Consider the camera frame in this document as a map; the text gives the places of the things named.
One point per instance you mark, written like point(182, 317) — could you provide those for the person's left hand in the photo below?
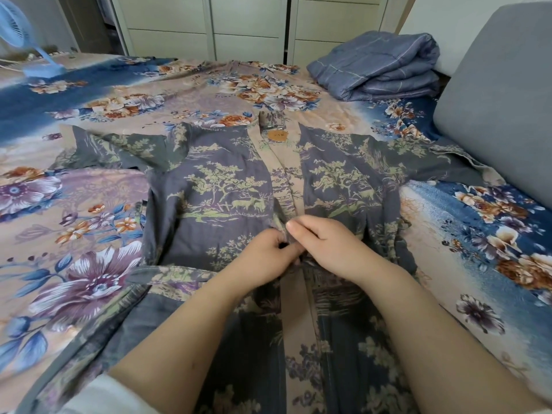
point(258, 257)

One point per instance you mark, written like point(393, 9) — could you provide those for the person's right hand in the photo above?
point(333, 246)

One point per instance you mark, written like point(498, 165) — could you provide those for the person's right thumb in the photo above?
point(308, 250)

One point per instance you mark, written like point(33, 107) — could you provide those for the person's left thumb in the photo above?
point(294, 251)

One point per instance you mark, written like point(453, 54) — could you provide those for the grey tree print robe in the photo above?
point(224, 198)

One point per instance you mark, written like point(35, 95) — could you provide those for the person's left forearm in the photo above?
point(185, 340)

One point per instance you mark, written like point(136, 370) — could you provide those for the person's right forearm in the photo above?
point(431, 340)

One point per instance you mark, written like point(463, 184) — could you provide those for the round brown garment tag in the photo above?
point(277, 136)

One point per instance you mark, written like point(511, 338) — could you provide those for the folded blue plaid quilt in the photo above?
point(379, 66)

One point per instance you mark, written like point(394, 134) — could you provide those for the floral bed sheet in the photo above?
point(86, 168)

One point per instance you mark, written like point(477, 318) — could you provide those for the white wardrobe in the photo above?
point(254, 25)

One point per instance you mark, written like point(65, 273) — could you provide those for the white sleeve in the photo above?
point(108, 396)

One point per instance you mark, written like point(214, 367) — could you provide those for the grey upholstered headboard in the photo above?
point(500, 99)

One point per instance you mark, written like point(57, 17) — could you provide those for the blue desk fan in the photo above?
point(26, 38)

